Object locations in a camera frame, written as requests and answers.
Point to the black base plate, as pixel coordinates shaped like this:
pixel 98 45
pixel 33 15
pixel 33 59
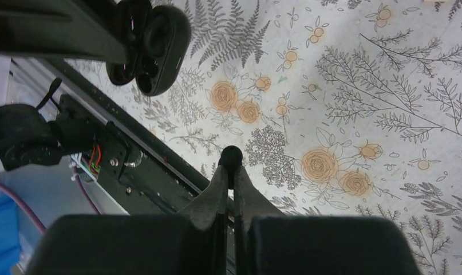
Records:
pixel 140 172

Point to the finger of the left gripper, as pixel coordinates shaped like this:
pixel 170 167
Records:
pixel 60 29

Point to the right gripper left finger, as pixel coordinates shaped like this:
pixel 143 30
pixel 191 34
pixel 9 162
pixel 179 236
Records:
pixel 192 241

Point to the floral patterned table mat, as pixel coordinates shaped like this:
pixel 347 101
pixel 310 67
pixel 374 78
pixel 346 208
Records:
pixel 339 107

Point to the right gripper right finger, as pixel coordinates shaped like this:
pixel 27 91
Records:
pixel 270 242

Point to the black earbud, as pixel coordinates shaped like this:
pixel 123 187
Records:
pixel 231 159

